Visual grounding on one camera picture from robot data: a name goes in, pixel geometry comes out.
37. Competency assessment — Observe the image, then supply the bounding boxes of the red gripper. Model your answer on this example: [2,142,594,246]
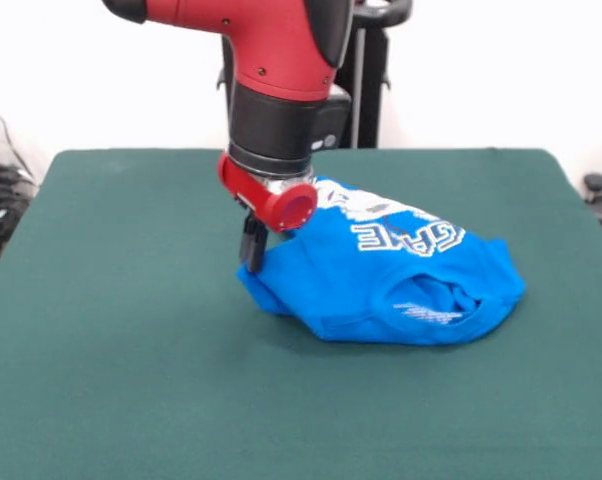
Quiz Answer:
[216,151,318,274]

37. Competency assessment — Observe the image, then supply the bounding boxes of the blue printed T-shirt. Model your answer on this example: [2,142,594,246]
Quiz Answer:
[235,174,527,347]

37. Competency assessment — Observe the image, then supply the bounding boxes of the dark green table cloth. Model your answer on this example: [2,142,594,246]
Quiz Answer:
[0,147,602,480]

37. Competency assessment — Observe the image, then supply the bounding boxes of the black office chair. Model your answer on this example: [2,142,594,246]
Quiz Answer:
[582,172,602,251]

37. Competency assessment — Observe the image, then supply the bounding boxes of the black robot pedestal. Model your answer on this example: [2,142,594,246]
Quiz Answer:
[215,0,413,150]

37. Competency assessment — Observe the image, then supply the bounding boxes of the black cable tangle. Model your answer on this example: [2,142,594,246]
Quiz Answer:
[0,92,40,264]

